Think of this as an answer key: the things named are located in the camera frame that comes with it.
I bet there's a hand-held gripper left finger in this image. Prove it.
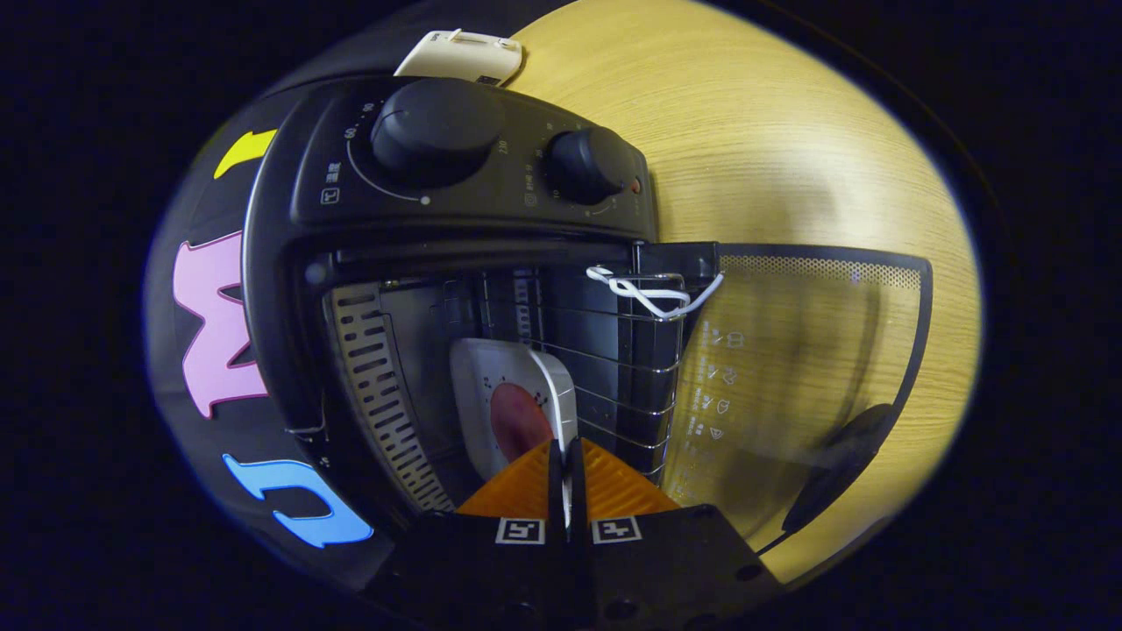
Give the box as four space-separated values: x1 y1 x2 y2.
368 438 571 631

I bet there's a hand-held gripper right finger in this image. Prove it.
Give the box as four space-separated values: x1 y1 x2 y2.
565 436 785 631

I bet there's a pink meat slice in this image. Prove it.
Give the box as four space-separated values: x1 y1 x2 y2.
489 381 555 465

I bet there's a white food tray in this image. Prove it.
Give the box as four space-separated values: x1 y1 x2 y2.
449 337 579 527

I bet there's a black toaster oven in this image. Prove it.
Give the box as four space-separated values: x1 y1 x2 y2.
241 74 934 562

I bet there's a white bread toaster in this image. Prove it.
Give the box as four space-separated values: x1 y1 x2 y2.
393 29 525 87

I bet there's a white cord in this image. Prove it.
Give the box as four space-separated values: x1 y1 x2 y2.
586 266 726 319

